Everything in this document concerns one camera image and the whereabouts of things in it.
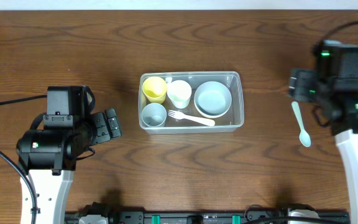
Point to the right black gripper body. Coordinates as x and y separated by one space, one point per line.
299 86

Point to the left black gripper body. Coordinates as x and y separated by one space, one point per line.
103 126

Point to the grey plastic cup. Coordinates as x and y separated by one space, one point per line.
154 115

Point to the pale green plastic spoon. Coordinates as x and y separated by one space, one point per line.
304 137

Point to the white plastic fork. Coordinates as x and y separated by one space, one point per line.
180 115

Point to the cream plastic cup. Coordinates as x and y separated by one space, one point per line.
179 93

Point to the white plastic bowl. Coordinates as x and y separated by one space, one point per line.
213 97

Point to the yellow plastic bowl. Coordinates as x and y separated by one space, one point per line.
211 116

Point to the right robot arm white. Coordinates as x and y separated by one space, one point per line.
343 106

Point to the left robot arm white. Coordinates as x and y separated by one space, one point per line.
49 150

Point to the clear plastic container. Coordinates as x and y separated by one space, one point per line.
232 120

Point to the yellow plastic cup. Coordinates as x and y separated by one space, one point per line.
155 89

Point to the black mounting rail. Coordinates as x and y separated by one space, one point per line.
161 218

